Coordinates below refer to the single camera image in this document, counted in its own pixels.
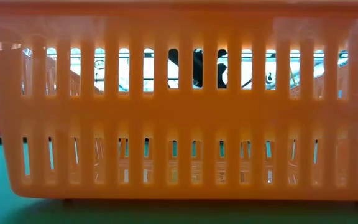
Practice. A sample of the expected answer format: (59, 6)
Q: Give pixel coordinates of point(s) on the orange slotted plastic basket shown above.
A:
(179, 109)

